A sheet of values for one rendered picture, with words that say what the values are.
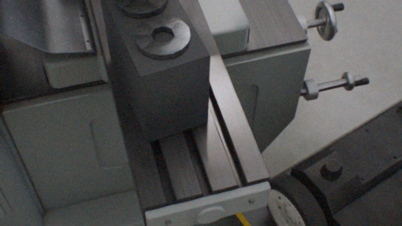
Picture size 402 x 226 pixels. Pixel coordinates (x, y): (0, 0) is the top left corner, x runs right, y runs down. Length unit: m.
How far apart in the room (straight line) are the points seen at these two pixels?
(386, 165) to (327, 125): 0.80
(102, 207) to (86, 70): 0.58
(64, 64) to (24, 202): 0.49
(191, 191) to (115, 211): 0.83
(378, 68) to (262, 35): 1.07
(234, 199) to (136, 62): 0.29
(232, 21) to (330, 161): 0.41
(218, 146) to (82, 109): 0.51
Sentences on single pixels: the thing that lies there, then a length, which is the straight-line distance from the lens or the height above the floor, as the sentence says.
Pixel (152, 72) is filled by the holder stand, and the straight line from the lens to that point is 0.90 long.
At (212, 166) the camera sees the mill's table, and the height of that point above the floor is 0.93.
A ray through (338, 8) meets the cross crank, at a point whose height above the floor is 0.68.
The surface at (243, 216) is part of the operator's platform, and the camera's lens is 1.57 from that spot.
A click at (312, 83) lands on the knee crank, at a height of 0.54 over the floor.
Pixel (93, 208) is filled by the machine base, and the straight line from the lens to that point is 1.82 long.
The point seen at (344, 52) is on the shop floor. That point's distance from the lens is 2.52.
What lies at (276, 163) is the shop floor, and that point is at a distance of 2.13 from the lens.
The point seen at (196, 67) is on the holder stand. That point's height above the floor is 1.09.
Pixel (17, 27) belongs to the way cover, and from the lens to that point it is 1.28.
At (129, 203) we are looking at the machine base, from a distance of 1.81.
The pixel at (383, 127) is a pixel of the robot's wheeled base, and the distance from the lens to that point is 1.56.
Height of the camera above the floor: 1.80
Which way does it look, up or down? 54 degrees down
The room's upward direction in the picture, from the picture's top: 1 degrees clockwise
